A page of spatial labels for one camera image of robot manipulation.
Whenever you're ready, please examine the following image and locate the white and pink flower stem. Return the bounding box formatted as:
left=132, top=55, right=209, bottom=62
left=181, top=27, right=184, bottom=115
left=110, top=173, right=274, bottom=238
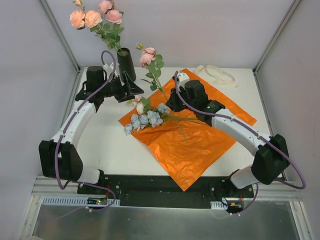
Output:
left=126, top=95, right=152, bottom=115

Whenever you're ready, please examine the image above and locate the cream lace ribbon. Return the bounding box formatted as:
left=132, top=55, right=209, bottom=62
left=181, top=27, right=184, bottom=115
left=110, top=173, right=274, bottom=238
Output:
left=193, top=64, right=240, bottom=88

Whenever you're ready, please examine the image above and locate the pink and blue flower bouquet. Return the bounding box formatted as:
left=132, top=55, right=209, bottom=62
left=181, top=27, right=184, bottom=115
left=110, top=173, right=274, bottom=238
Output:
left=123, top=103, right=204, bottom=138

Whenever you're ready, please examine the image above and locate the small pink rose stem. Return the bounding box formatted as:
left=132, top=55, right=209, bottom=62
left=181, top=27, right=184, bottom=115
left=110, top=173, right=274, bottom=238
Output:
left=135, top=43, right=169, bottom=101

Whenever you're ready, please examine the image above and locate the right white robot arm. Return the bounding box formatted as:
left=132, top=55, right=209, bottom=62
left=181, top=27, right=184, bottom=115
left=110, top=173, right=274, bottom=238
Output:
left=166, top=72, right=290, bottom=198

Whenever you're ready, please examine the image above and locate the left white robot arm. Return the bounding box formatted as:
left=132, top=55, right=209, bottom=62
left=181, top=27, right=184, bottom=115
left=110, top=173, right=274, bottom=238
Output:
left=38, top=64, right=144, bottom=195

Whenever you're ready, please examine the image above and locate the black conical vase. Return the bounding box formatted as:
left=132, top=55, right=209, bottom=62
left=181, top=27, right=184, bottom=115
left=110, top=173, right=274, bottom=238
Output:
left=117, top=47, right=137, bottom=82

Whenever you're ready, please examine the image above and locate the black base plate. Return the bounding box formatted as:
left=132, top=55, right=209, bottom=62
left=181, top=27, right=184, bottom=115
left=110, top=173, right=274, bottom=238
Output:
left=77, top=174, right=254, bottom=209

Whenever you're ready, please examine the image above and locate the left aluminium frame post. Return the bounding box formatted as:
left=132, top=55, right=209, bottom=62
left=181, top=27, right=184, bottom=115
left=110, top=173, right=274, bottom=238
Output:
left=38, top=0, right=81, bottom=72

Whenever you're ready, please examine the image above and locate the aluminium frame post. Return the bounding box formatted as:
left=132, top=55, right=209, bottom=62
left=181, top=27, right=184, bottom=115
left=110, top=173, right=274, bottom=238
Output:
left=251, top=0, right=302, bottom=75
left=38, top=0, right=81, bottom=72

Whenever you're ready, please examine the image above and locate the right white cable duct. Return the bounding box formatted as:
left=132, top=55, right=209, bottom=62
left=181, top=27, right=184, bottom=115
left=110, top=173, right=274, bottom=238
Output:
left=210, top=201, right=228, bottom=210

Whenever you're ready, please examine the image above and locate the white cable duct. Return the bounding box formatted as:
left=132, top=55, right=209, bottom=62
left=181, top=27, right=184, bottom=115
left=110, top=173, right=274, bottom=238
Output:
left=210, top=201, right=228, bottom=210
left=42, top=196, right=121, bottom=207

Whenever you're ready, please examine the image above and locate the left white cable duct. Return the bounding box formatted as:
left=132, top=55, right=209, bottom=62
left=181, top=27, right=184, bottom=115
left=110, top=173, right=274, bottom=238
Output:
left=42, top=196, right=121, bottom=207

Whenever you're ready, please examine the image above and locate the front aluminium rail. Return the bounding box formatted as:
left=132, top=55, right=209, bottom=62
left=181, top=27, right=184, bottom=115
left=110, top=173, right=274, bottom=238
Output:
left=31, top=176, right=302, bottom=202

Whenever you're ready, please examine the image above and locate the right aluminium frame post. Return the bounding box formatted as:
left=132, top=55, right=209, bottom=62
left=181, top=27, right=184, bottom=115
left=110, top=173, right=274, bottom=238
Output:
left=251, top=0, right=302, bottom=75

